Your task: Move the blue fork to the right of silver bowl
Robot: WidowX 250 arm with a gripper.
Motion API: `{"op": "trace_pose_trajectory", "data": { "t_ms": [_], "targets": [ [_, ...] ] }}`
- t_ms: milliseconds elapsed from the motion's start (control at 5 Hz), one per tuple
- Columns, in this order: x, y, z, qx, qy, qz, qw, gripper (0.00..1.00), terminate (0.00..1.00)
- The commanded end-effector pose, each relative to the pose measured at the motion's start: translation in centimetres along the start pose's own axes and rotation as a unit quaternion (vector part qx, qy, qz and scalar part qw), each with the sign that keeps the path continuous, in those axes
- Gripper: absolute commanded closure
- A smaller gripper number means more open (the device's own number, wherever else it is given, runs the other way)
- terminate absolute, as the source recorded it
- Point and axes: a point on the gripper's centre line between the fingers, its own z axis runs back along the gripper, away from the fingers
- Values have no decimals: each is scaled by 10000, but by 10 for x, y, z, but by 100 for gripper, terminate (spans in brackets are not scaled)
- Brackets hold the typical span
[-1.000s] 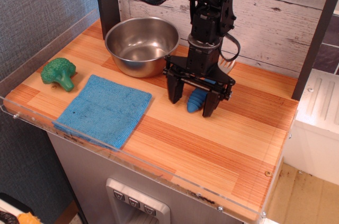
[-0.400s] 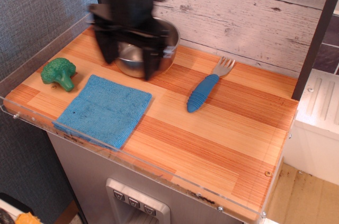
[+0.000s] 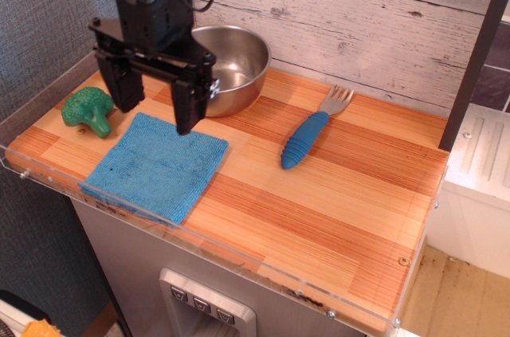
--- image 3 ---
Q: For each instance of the yellow object at corner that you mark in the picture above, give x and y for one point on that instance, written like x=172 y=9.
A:
x=40 y=328

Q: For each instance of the silver dispenser panel with buttons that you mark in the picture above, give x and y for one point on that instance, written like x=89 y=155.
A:
x=197 y=310

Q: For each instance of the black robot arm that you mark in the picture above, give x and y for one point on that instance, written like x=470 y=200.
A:
x=154 y=38

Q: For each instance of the stainless steel bowl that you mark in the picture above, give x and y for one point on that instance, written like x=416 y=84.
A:
x=242 y=61

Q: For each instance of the dark vertical post right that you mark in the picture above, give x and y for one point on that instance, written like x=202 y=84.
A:
x=477 y=59

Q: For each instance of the green toy broccoli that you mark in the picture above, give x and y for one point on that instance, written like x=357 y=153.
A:
x=90 y=106

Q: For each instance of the blue folded cloth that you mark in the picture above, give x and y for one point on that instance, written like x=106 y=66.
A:
x=155 y=172

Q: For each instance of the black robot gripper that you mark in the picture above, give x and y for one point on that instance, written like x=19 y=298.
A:
x=154 y=37

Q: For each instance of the white toy sink unit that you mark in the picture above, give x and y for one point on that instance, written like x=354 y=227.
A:
x=470 y=218

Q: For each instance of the blue handled metal fork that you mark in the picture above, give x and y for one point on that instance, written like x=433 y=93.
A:
x=303 y=138

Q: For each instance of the clear acrylic table guard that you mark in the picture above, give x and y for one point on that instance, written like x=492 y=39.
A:
x=223 y=234

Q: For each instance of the grey toy fridge cabinet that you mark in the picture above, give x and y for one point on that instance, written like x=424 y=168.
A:
x=131 y=257

